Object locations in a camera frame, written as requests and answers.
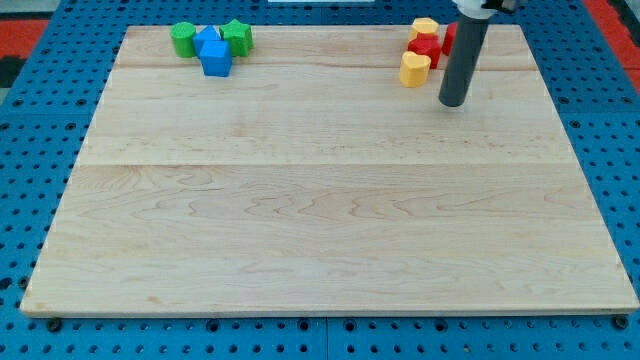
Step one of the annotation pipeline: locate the large wooden board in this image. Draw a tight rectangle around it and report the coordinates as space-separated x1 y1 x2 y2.
21 25 639 318

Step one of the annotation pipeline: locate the yellow heart block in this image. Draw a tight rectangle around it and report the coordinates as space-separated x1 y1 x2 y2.
399 51 431 88

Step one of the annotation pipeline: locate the blue cube block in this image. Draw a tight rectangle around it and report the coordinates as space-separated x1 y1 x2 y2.
199 41 232 77

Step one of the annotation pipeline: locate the green star block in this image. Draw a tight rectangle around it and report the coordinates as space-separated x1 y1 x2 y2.
219 19 254 57

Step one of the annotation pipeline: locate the red star block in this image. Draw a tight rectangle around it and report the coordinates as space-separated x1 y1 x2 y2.
407 33 441 69

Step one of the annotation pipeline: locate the blue triangular block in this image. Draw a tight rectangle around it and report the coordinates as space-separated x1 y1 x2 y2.
193 25 221 57

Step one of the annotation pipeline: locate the yellow hexagon block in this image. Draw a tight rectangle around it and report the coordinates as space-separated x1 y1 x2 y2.
408 17 439 41

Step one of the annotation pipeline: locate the red block behind rod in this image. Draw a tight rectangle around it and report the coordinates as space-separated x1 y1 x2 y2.
441 22 458 56

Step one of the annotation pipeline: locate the green cylinder block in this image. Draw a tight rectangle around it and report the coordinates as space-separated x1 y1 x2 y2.
169 21 196 58

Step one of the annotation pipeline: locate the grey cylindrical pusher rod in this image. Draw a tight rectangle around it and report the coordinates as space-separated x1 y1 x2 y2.
439 14 489 107

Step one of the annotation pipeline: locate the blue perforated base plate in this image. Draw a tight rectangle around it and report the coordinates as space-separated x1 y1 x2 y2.
1 0 639 359

